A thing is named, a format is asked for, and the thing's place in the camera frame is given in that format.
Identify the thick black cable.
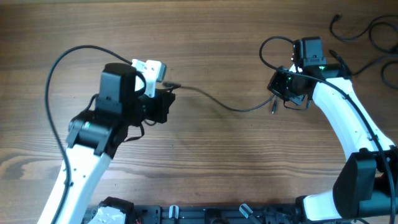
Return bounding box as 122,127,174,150
162,80,279,114

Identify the black cable gold plug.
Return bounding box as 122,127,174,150
329,50,397,90

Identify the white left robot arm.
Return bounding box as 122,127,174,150
39,59,175,223

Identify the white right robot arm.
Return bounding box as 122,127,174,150
267,37,397,223

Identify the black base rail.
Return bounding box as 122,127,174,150
81,197,303,224

